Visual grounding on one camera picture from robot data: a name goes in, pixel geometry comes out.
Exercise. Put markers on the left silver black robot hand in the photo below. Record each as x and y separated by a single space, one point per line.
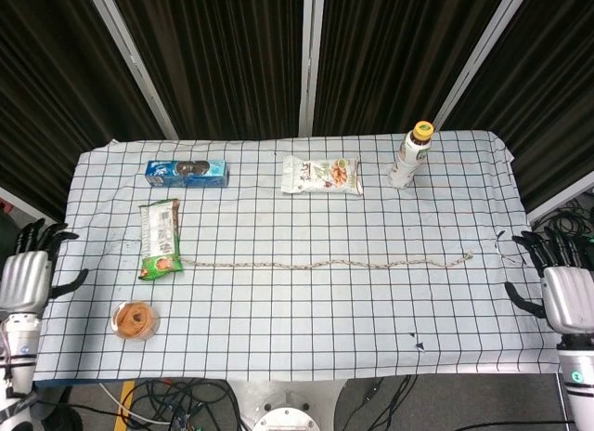
25 282

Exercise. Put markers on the drink bottle with yellow cap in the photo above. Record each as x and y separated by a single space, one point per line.
408 164

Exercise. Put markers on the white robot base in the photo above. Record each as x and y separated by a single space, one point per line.
287 414

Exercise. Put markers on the black pleated partition panel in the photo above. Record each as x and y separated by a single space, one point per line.
51 101
547 101
390 55
223 59

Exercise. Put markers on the white snack bag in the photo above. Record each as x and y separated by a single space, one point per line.
320 175

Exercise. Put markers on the blue cookie box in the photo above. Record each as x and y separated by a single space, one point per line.
185 175

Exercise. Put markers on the grey partition post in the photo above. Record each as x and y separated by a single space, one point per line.
478 59
310 59
134 69

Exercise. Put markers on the brown pastry in clear cup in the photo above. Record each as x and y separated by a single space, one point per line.
135 318

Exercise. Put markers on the green snack bag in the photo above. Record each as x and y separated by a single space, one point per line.
160 236

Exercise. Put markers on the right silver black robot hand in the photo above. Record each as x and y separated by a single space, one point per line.
571 296

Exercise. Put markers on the white black-grid tablecloth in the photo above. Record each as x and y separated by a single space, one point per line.
297 217

